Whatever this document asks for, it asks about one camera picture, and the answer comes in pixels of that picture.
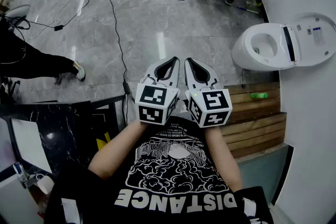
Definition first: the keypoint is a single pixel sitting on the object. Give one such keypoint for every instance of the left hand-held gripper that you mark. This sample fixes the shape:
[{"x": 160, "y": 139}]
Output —
[{"x": 157, "y": 102}]

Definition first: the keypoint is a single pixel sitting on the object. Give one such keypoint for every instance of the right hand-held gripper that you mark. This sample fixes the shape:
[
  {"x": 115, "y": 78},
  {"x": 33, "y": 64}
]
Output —
[{"x": 212, "y": 105}]

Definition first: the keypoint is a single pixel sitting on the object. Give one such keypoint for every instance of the white toilet with lid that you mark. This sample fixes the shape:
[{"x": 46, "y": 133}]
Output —
[{"x": 262, "y": 29}]

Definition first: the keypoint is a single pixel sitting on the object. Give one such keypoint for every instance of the raised white plastic toilet lid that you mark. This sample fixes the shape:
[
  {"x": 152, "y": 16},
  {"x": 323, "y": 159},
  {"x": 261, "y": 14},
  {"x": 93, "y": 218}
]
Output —
[{"x": 304, "y": 44}]

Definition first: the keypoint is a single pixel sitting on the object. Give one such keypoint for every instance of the person's right forearm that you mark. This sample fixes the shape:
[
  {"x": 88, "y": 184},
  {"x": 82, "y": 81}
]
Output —
[{"x": 223, "y": 160}]

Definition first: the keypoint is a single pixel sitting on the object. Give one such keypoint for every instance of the person's left forearm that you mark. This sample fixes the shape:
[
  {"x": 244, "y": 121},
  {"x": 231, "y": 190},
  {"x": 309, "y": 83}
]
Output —
[{"x": 118, "y": 147}]

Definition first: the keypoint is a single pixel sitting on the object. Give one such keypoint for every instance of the white toilet bowl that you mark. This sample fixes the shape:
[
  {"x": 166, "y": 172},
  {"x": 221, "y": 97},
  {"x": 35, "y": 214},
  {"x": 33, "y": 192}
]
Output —
[{"x": 241, "y": 57}]

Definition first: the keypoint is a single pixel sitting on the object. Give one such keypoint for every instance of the black power brick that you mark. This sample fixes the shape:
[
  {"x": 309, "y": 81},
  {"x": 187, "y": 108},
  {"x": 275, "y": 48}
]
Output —
[{"x": 126, "y": 87}]

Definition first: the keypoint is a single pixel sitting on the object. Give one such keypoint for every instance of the green plastic object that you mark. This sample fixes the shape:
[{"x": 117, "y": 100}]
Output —
[{"x": 258, "y": 95}]

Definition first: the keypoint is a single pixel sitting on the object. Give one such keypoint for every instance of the blue white pen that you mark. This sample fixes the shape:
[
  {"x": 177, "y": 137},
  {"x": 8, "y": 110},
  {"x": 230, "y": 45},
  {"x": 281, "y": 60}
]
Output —
[{"x": 242, "y": 8}]

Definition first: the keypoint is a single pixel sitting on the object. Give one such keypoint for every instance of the wooden slatted platform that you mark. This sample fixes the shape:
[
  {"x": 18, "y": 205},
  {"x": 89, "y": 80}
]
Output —
[{"x": 252, "y": 133}]

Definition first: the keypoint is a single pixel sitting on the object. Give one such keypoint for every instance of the yellow sheet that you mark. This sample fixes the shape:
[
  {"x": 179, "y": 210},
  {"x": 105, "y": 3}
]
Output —
[{"x": 101, "y": 143}]

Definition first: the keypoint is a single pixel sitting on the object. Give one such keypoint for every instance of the small black power adapter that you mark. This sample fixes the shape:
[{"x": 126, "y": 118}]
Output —
[{"x": 59, "y": 27}]

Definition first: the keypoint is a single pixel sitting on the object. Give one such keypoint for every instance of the black marble cabinet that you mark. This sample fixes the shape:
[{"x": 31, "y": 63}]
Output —
[{"x": 65, "y": 133}]

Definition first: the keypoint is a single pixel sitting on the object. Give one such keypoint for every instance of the grey metal curved panel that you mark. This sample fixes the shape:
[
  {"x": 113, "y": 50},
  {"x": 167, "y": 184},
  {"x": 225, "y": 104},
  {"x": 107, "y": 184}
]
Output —
[{"x": 262, "y": 173}]

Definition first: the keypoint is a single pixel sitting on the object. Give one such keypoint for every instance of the person's black printed t-shirt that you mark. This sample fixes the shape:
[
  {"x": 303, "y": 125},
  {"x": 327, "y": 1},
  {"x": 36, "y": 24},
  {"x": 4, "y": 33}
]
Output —
[{"x": 105, "y": 191}]

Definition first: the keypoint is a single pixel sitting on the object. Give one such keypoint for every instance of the white board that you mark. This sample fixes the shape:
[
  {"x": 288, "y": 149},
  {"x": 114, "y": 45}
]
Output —
[{"x": 29, "y": 144}]

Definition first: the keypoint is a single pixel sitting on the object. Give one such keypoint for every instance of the white mug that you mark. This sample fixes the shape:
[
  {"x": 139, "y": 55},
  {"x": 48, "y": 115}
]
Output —
[{"x": 47, "y": 185}]

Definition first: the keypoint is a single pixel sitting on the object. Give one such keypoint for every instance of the black metal frame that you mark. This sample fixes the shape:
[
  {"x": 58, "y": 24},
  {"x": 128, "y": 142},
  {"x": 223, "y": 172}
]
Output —
[{"x": 114, "y": 118}]

